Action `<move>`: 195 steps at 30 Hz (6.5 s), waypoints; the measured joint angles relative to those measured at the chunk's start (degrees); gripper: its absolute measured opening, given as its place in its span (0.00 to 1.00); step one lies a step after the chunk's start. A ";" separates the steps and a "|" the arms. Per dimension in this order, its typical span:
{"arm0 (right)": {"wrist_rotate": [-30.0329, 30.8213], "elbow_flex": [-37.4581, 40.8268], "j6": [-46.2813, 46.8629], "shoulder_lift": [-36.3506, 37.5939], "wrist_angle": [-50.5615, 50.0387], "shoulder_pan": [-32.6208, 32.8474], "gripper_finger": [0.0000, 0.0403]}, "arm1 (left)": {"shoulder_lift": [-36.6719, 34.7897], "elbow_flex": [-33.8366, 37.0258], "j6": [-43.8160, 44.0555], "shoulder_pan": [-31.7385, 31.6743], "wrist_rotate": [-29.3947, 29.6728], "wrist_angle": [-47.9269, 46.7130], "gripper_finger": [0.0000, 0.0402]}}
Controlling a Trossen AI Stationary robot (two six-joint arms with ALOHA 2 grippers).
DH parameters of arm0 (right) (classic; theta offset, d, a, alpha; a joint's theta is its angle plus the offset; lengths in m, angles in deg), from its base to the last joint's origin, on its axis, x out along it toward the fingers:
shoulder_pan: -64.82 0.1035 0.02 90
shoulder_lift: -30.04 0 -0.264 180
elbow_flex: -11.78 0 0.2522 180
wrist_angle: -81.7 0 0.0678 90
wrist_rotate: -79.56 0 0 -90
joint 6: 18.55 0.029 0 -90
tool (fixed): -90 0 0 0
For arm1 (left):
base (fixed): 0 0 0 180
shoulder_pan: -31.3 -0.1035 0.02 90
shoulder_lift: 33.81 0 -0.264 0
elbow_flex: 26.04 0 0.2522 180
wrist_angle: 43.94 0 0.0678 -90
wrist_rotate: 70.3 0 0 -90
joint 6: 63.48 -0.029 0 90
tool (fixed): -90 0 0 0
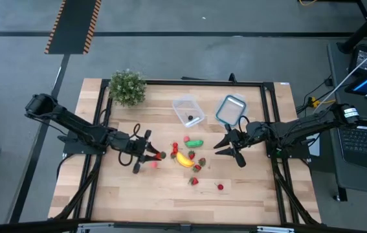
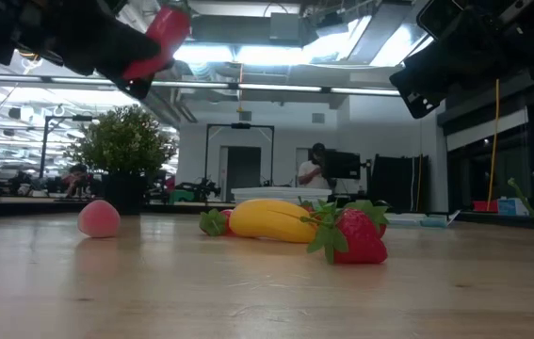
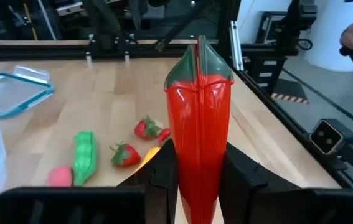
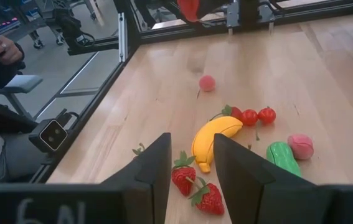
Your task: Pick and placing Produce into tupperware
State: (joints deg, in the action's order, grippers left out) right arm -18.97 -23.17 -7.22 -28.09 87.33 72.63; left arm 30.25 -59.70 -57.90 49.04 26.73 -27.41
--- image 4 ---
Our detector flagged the black aluminium table frame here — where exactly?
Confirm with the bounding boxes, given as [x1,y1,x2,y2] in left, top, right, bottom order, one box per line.
[28,0,353,187]

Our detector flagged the person's hand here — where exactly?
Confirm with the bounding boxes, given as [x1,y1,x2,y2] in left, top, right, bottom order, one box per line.
[0,35,24,65]

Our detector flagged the red toy strawberry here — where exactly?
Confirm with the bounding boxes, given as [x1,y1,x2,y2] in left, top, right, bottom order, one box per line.
[131,142,146,158]
[209,104,243,122]
[171,150,197,197]
[187,176,226,216]

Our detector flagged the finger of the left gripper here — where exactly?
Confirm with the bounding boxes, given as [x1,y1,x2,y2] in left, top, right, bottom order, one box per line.
[198,0,227,20]

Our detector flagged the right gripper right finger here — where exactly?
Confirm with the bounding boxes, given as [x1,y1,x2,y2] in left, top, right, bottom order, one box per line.
[213,134,332,224]

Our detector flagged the black table-level depth camera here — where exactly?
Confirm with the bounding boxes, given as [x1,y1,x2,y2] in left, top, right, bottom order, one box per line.
[28,118,70,154]

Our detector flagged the yellow toy banana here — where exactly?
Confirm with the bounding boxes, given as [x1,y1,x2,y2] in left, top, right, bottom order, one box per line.
[191,116,244,174]

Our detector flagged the red toy cherry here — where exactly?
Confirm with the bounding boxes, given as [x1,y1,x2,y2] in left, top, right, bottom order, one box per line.
[240,108,259,127]
[257,106,277,125]

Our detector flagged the black keyboard with lights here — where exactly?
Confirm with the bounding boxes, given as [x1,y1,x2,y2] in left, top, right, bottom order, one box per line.
[0,15,21,34]

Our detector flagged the green toy cucumber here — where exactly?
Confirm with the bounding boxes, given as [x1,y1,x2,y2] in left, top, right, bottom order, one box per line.
[265,141,302,177]

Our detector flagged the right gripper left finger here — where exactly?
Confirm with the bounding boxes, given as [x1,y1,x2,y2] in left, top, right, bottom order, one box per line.
[100,133,172,224]

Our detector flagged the grey padded chair armrest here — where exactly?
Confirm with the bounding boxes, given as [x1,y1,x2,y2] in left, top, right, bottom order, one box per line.
[0,74,44,121]

